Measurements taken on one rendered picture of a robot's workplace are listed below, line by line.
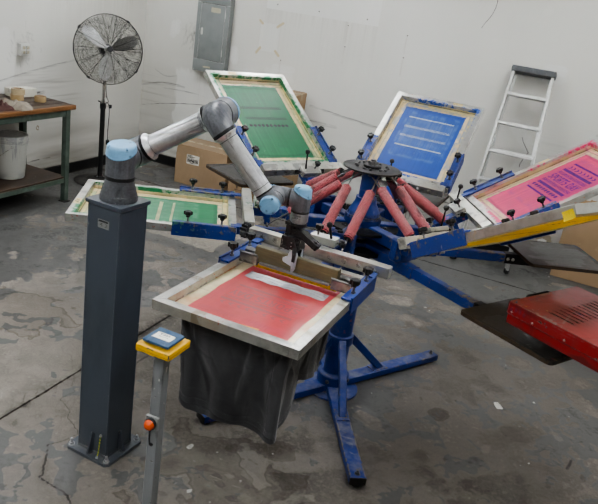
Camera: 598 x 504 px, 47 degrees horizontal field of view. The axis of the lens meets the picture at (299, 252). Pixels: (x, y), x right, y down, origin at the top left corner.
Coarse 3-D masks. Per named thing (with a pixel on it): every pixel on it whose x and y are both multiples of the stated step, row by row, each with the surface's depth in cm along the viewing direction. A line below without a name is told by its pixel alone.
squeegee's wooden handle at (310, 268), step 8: (256, 248) 292; (264, 248) 291; (272, 248) 292; (264, 256) 292; (272, 256) 290; (280, 256) 289; (272, 264) 291; (280, 264) 290; (296, 264) 287; (304, 264) 285; (312, 264) 283; (320, 264) 283; (296, 272) 288; (304, 272) 286; (312, 272) 284; (320, 272) 283; (328, 272) 281; (336, 272) 280; (328, 280) 282
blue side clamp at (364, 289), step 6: (366, 282) 288; (372, 282) 290; (360, 288) 281; (366, 288) 283; (372, 288) 293; (348, 294) 273; (354, 294) 274; (360, 294) 276; (366, 294) 286; (348, 300) 269; (354, 300) 270; (360, 300) 279; (354, 306) 273; (348, 312) 270
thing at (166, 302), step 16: (208, 272) 276; (224, 272) 286; (176, 288) 257; (192, 288) 264; (160, 304) 246; (176, 304) 245; (336, 304) 265; (192, 320) 241; (208, 320) 239; (224, 320) 239; (320, 320) 250; (336, 320) 258; (240, 336) 235; (256, 336) 232; (272, 336) 233; (304, 336) 237; (320, 336) 244; (288, 352) 229; (304, 352) 232
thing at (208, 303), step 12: (240, 276) 286; (276, 276) 291; (216, 288) 271; (228, 288) 273; (264, 288) 278; (276, 288) 280; (204, 300) 259; (216, 312) 252; (228, 312) 253; (240, 312) 254
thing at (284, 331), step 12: (312, 288) 285; (324, 288) 287; (300, 300) 272; (312, 300) 274; (324, 300) 276; (300, 312) 262; (312, 312) 264; (252, 324) 247; (264, 324) 248; (276, 324) 250; (288, 324) 251; (300, 324) 253; (276, 336) 241; (288, 336) 242
